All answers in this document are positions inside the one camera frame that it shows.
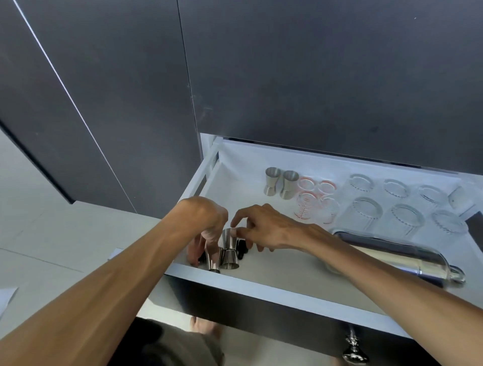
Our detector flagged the person's left hand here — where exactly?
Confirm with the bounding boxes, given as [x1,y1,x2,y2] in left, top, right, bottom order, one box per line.
[175,196,229,269]

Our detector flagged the person's right hand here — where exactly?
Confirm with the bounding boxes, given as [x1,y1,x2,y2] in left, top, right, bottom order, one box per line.
[230,204,316,254]

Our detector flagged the steel double jigger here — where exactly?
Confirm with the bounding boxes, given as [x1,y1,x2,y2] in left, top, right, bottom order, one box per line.
[279,170,301,200]
[205,241,224,274]
[263,167,282,197]
[220,228,241,271]

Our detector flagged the person's right forearm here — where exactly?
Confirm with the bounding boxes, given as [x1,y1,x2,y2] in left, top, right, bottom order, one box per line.
[305,226,483,366]

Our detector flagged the person's left forearm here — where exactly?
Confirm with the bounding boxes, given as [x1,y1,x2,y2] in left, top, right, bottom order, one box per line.
[0,202,197,366]

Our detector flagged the person's foot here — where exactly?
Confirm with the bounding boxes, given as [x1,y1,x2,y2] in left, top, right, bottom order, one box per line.
[190,315,224,337]

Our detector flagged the white drawer liner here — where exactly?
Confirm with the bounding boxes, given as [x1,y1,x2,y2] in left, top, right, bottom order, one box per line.
[189,139,483,315]

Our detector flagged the white drawer with dark front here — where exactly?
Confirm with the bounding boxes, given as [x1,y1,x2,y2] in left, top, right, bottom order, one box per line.
[163,133,483,366]

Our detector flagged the person's grey shorts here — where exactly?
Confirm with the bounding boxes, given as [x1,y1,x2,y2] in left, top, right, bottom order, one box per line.
[123,318,228,366]

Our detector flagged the dark grey cabinet door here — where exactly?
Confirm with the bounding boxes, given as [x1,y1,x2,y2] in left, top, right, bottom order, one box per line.
[17,0,201,221]
[177,0,483,175]
[0,0,137,212]

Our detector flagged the chrome drawer knob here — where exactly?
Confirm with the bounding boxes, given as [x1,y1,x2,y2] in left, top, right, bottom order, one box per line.
[341,324,370,366]

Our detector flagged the silver cocktail shaker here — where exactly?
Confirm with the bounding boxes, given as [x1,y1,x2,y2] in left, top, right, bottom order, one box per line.
[327,230,467,286]

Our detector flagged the group of clear ribbed glasses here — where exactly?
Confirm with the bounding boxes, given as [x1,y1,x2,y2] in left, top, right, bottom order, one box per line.
[347,173,469,240]

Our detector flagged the clear square glass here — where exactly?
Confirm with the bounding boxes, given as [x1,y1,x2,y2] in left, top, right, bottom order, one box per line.
[448,185,475,212]

